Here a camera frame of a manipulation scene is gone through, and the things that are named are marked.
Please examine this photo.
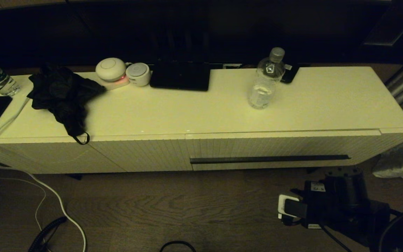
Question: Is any white ribbed drawer black handle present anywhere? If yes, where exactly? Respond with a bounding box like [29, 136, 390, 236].
[186, 129, 381, 172]

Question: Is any black HDMI box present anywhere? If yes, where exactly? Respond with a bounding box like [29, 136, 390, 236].
[280, 64, 299, 84]

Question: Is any white ribbed cabinet door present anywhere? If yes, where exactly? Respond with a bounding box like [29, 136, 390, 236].
[90, 134, 192, 173]

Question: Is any dark side cabinet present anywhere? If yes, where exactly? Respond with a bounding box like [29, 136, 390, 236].
[361, 0, 403, 48]

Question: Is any black folded umbrella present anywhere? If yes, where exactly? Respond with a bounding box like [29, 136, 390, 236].
[27, 66, 106, 145]

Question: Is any small white round speaker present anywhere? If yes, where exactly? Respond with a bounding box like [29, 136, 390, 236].
[126, 63, 151, 87]

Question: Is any black floor cable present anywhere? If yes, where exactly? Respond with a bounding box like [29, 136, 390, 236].
[160, 241, 197, 252]

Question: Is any thick white cable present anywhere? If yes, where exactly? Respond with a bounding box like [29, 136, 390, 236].
[0, 97, 87, 252]

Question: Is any black flat set-top box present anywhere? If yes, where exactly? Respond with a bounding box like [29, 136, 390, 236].
[150, 61, 211, 92]

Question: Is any white low cabinet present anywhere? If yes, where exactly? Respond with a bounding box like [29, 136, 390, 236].
[0, 66, 403, 174]

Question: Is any large white round device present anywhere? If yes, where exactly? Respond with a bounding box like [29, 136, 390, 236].
[95, 58, 127, 82]

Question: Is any thin white cable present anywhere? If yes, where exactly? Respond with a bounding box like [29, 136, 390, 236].
[0, 164, 46, 231]

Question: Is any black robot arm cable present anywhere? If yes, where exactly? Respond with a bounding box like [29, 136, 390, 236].
[319, 224, 354, 252]

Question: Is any clear plastic water bottle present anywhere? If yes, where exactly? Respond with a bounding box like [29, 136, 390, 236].
[247, 47, 286, 110]

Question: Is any white base pad red light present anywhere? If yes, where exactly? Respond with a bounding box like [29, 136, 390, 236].
[100, 75, 130, 91]

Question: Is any black corrugated hose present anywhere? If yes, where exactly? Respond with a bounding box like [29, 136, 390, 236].
[28, 216, 68, 252]

